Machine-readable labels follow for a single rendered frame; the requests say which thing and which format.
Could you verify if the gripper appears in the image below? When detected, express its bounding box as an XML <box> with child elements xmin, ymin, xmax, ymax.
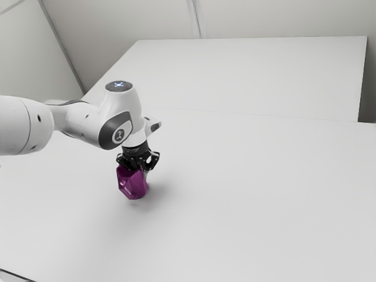
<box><xmin>116</xmin><ymin>140</ymin><xmax>161</xmax><ymax>184</ymax></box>

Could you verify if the purple faceted mug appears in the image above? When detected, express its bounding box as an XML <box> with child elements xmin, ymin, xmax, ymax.
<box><xmin>116</xmin><ymin>165</ymin><xmax>150</xmax><ymax>202</ymax></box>

